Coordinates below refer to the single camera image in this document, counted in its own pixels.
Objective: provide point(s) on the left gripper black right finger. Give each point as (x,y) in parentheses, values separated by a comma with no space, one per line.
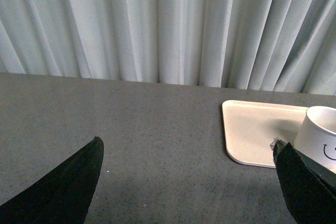
(308,187)

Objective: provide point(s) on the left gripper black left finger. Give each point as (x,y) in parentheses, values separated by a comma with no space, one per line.
(61,196)

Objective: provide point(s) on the beige rectangular tray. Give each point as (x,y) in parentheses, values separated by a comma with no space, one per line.
(250,128)

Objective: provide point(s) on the white mug black handle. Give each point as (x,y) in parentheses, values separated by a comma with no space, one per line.
(316,135)

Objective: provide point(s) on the grey curtain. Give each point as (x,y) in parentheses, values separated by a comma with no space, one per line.
(271,45)

